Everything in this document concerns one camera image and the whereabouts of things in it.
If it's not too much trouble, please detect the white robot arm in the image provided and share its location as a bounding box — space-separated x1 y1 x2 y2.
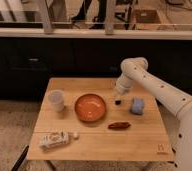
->
115 57 192 171

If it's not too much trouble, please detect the blue sponge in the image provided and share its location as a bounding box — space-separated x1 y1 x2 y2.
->
130 98 144 115

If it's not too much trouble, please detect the brown sausage toy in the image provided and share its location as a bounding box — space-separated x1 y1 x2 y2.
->
108 122 131 130

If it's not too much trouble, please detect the orange bowl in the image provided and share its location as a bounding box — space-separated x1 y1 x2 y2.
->
74 94 107 122

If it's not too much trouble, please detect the wooden table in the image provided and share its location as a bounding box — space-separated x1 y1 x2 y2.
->
27 78 174 161

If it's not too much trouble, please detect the cardboard box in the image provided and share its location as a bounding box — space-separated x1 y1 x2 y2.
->
131 9 166 31

